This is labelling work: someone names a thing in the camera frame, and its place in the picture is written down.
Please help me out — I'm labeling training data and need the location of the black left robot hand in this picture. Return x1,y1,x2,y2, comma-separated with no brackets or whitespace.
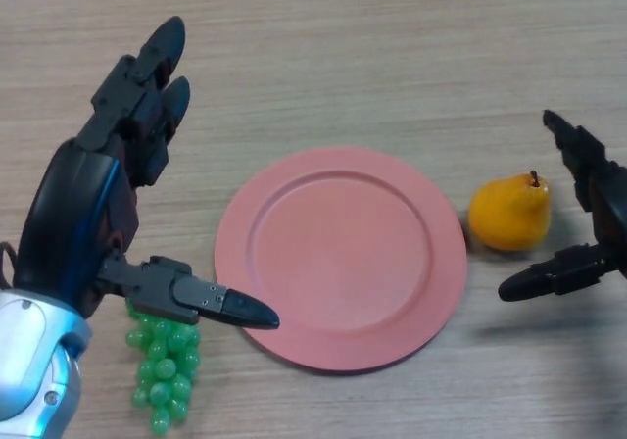
10,16,281,331

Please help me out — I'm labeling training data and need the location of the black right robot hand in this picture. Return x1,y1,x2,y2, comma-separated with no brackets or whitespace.
498,109,627,304

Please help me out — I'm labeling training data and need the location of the yellow pear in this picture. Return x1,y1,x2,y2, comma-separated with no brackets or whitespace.
468,170,553,253

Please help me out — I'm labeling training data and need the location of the pink round plate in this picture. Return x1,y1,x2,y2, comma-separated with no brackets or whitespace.
214,146,469,375

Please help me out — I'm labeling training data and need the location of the green grape bunch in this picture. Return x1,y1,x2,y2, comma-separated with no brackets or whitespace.
124,299,201,435

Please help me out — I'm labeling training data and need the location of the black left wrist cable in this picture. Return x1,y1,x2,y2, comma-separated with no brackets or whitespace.
0,242,17,291

